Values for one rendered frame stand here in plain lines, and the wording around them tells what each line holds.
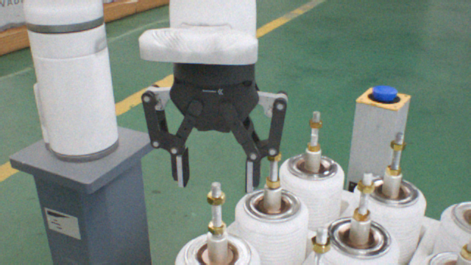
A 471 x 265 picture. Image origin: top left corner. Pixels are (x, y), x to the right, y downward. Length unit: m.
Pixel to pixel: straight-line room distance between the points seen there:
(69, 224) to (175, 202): 0.42
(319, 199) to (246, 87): 0.30
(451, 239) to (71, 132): 0.49
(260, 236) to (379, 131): 0.31
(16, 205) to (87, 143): 0.55
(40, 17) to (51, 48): 0.04
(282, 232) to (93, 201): 0.25
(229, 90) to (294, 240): 0.25
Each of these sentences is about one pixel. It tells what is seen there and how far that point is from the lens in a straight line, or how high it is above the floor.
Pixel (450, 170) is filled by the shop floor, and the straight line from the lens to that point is 1.30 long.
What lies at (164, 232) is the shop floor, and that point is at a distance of 0.99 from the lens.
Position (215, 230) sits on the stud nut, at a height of 0.29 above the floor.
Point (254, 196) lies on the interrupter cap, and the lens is 0.64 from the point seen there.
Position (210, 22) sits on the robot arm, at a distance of 0.39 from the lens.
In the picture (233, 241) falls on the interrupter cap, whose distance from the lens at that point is 0.56.
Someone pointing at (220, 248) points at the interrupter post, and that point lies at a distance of 0.53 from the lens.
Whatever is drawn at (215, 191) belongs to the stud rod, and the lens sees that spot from 0.49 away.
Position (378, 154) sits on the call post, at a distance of 0.82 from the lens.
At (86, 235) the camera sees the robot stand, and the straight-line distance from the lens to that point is 0.68.
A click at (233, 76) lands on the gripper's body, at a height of 0.47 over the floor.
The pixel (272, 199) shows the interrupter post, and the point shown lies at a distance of 0.60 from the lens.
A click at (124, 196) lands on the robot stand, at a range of 0.68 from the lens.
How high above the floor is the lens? 0.61
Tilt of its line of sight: 26 degrees down
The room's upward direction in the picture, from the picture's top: straight up
